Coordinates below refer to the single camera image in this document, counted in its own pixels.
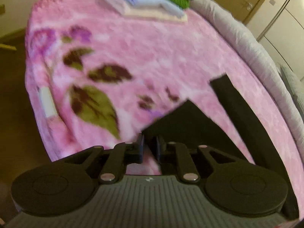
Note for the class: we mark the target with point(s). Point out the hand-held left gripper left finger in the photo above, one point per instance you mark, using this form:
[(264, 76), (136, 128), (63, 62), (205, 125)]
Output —
[(141, 148)]

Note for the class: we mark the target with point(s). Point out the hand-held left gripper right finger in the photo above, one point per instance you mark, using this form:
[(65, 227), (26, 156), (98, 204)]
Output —
[(158, 149)]

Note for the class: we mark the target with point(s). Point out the black garment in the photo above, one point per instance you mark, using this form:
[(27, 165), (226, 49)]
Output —
[(190, 123)]

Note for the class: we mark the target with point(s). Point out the stack of folded clothes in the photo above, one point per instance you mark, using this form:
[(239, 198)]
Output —
[(152, 2)]

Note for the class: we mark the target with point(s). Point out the pink floral blanket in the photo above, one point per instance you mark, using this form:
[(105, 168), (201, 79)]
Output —
[(152, 52)]

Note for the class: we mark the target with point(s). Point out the cream folded cloth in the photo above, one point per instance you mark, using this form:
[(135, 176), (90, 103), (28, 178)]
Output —
[(156, 15)]

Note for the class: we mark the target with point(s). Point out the grey ribbed quilt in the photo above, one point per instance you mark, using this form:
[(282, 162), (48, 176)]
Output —
[(239, 35)]

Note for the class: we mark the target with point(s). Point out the grey pillow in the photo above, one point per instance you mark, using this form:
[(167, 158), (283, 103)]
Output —
[(294, 87)]

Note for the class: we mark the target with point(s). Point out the white wardrobe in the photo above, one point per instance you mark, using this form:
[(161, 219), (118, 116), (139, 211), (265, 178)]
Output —
[(282, 28)]

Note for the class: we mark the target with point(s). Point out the wall light switch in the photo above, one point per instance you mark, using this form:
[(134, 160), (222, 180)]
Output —
[(272, 2)]

